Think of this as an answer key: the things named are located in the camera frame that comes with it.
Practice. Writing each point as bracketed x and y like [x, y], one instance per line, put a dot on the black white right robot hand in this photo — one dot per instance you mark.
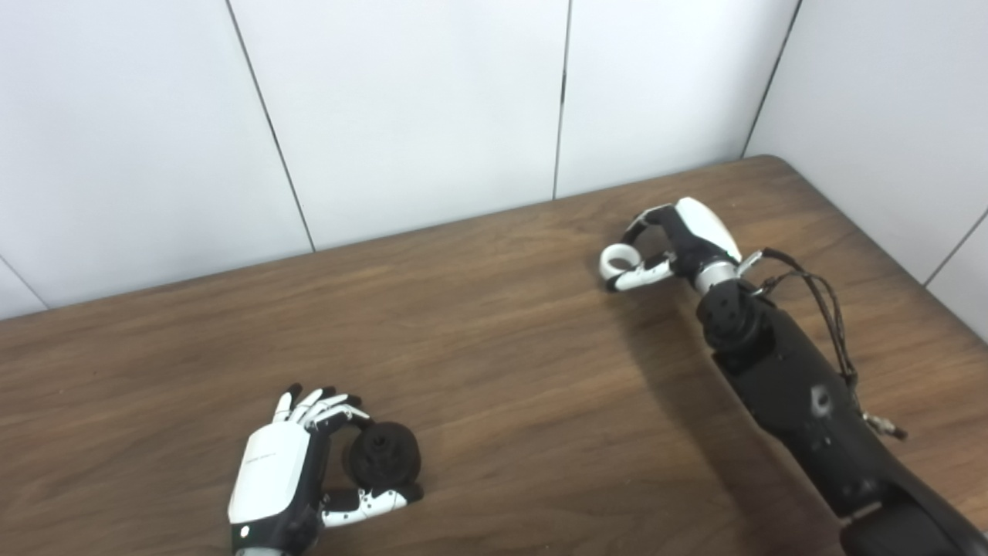
[702, 228]

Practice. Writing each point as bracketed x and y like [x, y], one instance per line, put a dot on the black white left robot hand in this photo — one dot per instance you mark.
[270, 471]

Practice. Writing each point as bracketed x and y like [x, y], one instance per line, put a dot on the round black plastic part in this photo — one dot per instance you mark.
[386, 459]

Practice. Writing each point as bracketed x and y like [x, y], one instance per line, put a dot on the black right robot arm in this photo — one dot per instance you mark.
[795, 386]

